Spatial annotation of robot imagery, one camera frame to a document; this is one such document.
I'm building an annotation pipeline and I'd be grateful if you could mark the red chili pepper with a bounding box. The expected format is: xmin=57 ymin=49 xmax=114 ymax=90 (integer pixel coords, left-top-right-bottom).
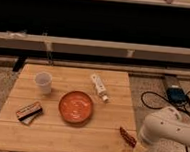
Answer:
xmin=120 ymin=128 xmax=137 ymax=147

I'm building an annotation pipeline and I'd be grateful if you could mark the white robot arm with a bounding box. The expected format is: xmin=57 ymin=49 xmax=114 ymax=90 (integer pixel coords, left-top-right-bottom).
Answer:
xmin=133 ymin=106 xmax=190 ymax=152

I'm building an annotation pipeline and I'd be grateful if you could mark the black power adapter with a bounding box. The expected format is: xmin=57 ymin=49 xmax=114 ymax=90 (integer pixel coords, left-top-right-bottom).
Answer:
xmin=166 ymin=87 xmax=186 ymax=104

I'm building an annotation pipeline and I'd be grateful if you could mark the orange bowl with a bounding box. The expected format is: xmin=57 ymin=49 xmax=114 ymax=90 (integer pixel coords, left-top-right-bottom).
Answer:
xmin=58 ymin=91 xmax=93 ymax=124

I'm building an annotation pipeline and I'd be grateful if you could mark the white tube bottle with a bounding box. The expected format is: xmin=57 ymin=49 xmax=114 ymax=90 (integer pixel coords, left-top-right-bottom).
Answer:
xmin=90 ymin=73 xmax=109 ymax=103

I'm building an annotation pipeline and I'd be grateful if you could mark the wooden table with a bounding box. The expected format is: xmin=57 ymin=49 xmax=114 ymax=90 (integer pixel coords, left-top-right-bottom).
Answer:
xmin=0 ymin=64 xmax=136 ymax=152

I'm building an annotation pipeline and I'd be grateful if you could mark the black cable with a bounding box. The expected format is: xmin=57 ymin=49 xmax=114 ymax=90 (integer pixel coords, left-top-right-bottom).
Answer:
xmin=135 ymin=74 xmax=190 ymax=152

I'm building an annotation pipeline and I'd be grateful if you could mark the white shelf rail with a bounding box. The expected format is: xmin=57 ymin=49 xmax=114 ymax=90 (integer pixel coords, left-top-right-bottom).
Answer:
xmin=0 ymin=32 xmax=190 ymax=63

